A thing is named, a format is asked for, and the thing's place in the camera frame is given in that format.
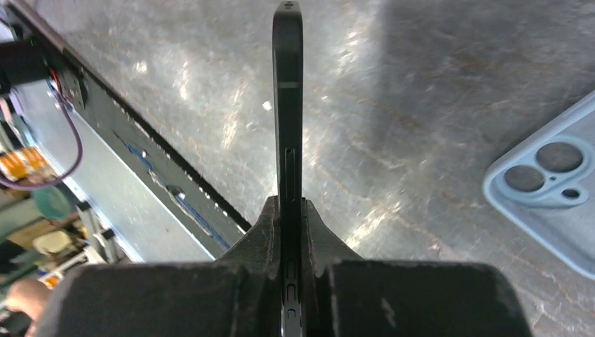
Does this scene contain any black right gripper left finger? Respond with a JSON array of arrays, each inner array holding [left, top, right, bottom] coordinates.
[[35, 197, 281, 336]]

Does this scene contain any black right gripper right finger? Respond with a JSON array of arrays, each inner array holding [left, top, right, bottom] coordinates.
[[302, 201, 531, 336]]

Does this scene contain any light blue phone case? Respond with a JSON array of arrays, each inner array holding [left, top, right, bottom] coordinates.
[[482, 93, 594, 279]]

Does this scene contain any black smartphone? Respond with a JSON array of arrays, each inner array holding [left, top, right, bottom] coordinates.
[[272, 1, 304, 336]]

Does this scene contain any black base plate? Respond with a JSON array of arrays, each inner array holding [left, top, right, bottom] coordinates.
[[3, 1, 244, 262]]

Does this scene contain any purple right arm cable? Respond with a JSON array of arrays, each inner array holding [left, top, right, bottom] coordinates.
[[0, 79, 85, 192]]

